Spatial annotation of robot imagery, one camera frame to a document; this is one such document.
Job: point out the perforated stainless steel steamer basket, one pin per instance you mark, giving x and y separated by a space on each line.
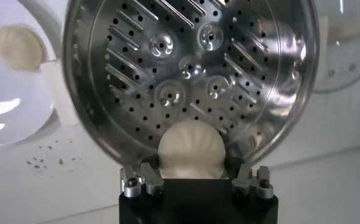
137 76

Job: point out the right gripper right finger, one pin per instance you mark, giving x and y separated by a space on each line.
263 184

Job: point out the white round plate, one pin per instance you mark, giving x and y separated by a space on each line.
15 91

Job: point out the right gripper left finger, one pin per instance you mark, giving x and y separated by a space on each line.
131 182

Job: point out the white steamed baozi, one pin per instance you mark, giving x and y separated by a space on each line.
192 149
19 47

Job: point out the white electric cooking pot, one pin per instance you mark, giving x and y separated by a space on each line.
58 97

